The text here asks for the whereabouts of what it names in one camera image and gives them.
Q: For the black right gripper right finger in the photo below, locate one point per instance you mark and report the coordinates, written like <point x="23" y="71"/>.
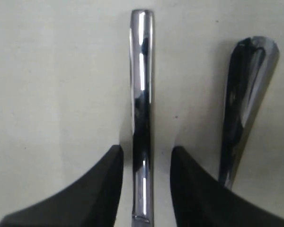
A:
<point x="200" y="201"/>

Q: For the silver metal table knife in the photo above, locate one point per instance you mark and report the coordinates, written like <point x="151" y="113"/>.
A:
<point x="141" y="39"/>

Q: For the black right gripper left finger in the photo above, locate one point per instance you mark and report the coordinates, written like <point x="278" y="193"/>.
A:
<point x="91" y="201"/>

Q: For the silver metal fork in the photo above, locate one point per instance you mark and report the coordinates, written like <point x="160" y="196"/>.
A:
<point x="251" y="68"/>

